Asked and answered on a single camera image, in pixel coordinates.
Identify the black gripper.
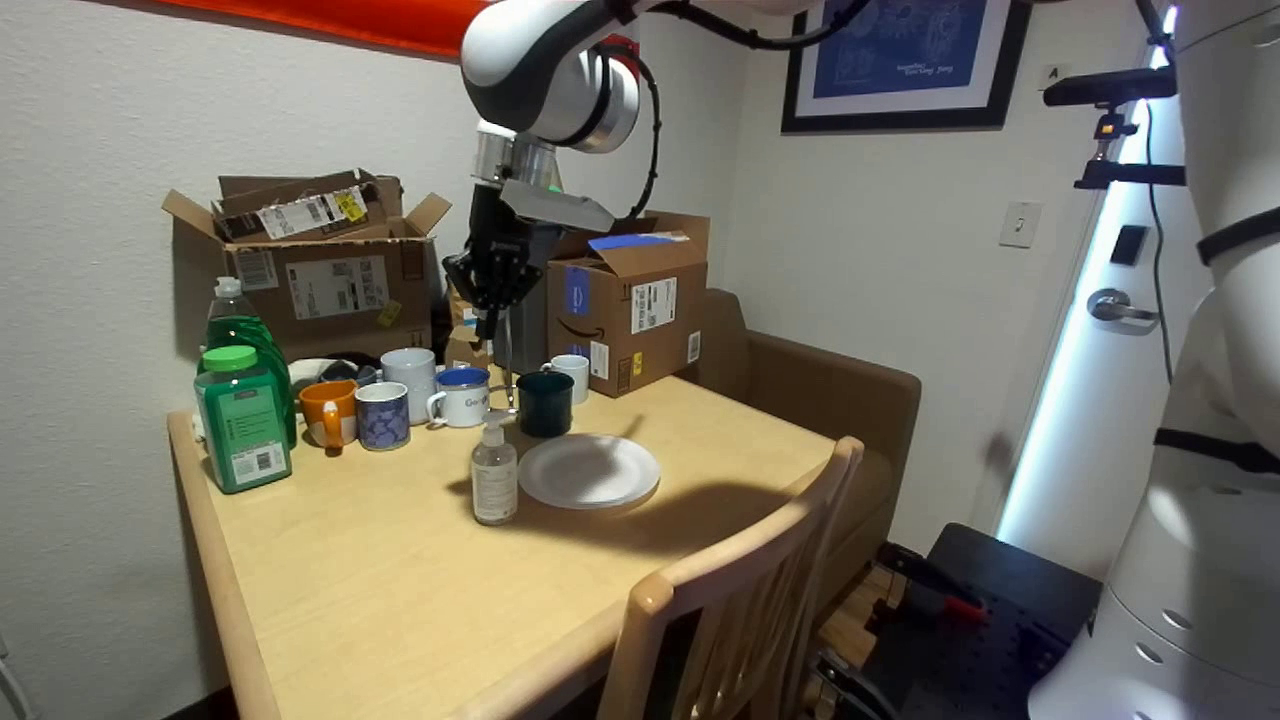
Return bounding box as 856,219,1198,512
444,183,543,344

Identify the clear pump bottle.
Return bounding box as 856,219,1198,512
473,419,520,525

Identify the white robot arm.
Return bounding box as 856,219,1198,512
734,0,1280,720

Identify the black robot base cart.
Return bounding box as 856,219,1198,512
814,525,1100,720

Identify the green soda bottle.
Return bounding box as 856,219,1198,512
205,278,296,442

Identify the green square bottle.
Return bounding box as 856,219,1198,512
196,344,291,497

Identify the dark trash bin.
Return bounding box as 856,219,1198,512
493,226,571,371

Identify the tall white mug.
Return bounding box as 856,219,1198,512
382,348,435,423

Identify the white mug blue rim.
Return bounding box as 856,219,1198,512
428,366,490,429

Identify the dark green mug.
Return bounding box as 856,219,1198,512
517,371,571,442

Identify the plain white mug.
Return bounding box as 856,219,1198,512
543,353,590,405

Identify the blue patterned mug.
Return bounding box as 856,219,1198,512
357,383,408,451

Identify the sealed cardboard shipping box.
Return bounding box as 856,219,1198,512
550,211,709,395

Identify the open cardboard box stack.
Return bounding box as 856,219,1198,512
161,169,454,355

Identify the white round plate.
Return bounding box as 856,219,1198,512
520,437,661,512

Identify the orange mug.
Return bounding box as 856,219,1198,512
300,381,357,457

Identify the brown upholstered bench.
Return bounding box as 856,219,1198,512
683,288,922,611

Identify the wooden chair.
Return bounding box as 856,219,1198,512
598,437,864,720

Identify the blue framed picture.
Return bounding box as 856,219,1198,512
780,0,1034,134

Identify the black camera on stand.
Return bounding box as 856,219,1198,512
1046,69,1176,109

